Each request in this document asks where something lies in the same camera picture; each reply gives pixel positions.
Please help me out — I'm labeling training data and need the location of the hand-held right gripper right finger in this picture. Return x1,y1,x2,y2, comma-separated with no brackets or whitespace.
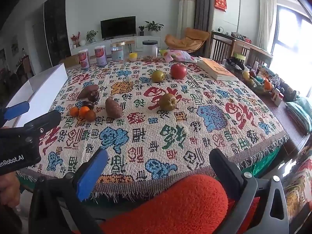
209,148,289,234

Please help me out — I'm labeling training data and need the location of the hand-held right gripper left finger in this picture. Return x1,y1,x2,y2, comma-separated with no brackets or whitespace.
29,148,108,234

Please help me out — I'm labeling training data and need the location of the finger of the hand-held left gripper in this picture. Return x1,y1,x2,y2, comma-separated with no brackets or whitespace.
23,110,62,138
0,102,30,122

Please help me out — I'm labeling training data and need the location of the long purple sweet potato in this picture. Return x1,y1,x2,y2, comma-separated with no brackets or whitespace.
77,84,99,99

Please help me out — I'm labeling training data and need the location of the person's left hand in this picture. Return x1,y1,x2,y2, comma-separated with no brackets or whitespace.
0,174,21,206

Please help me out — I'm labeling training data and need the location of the orange-red fuzzy cushion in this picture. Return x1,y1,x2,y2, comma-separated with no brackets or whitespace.
100,174,259,234

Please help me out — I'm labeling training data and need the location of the printed woven tablecloth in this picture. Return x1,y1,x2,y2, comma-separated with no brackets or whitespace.
16,55,289,200

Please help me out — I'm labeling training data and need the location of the stubby brown sweet potato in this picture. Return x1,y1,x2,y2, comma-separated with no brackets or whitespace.
105,98,123,119

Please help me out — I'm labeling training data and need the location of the orange-label food can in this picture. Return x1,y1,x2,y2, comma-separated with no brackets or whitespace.
78,49,91,69

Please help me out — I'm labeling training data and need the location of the floral cushion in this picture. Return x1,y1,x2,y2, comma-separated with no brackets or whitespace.
284,151,312,227

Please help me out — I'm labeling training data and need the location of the pink porridge can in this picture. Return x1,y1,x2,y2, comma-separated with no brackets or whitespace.
95,45,108,66

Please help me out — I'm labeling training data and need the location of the brownish green pear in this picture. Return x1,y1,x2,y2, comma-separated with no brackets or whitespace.
159,93,177,112

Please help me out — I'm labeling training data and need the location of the woven fruit basket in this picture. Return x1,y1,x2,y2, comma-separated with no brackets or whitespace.
246,74,273,95

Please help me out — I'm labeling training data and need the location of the red flower vase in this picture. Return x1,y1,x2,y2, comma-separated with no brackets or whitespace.
71,32,81,47

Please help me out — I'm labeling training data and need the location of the teal folded cloth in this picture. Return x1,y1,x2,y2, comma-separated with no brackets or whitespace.
285,97,312,133

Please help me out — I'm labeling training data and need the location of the green plant white pot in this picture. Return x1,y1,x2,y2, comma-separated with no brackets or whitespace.
86,30,98,43

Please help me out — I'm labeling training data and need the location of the orange cover book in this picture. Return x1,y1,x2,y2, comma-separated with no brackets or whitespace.
196,58,237,81

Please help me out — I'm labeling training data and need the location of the glass jar gold lid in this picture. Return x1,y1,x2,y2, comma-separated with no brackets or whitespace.
111,41,126,61

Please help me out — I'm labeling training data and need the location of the red apple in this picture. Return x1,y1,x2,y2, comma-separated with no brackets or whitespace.
170,63,188,80

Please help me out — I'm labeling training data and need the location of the yellow green pear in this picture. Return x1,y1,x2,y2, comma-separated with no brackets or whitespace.
151,70,165,83

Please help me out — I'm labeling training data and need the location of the black television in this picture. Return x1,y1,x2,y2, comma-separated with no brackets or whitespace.
101,16,136,39

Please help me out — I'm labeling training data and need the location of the pink yellow snack bag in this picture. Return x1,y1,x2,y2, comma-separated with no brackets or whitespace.
160,49,197,63

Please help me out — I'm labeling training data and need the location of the wooden slatted bench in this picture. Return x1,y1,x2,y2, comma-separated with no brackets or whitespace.
210,31,273,67

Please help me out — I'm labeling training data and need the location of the clear jar black lid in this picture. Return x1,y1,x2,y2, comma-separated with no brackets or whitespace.
142,40,158,58

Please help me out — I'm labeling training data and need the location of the white television cabinet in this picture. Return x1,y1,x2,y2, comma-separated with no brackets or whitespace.
71,35,162,56

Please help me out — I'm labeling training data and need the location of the orange lounge chair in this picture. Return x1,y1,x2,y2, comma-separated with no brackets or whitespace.
165,27,210,53

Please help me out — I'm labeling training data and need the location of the large leafy potted plant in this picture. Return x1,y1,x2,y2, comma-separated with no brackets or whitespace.
145,21,164,36

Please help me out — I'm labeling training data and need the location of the white sheer curtain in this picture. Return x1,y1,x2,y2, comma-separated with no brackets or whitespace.
258,0,277,51

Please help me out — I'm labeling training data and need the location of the covered standing air conditioner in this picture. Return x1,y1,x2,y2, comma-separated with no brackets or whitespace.
177,0,196,39

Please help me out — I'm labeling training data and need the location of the grey curtain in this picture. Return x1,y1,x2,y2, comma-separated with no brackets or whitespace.
190,0,216,33

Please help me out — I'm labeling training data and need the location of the red wall hanging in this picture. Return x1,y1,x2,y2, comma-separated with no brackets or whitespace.
214,0,228,12

